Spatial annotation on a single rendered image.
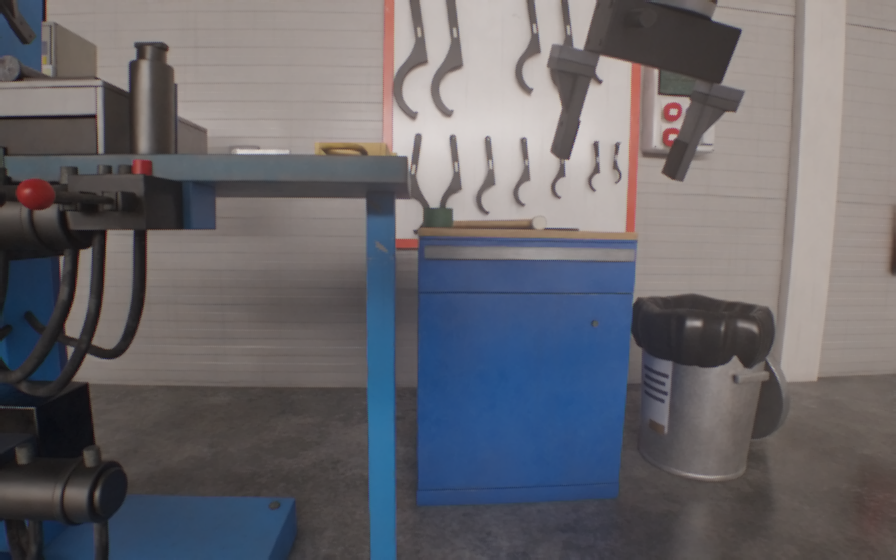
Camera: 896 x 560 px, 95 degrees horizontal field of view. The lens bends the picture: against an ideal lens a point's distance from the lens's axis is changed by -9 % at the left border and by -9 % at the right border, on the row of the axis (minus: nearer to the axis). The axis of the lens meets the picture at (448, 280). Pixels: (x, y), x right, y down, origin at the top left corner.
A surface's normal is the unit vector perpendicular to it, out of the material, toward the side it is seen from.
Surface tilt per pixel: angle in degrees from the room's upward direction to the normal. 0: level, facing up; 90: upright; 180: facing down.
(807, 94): 90
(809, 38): 90
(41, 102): 90
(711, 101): 114
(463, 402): 90
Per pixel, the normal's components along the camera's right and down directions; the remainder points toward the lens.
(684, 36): 0.08, 0.50
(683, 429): -0.62, 0.13
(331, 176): 0.07, 0.11
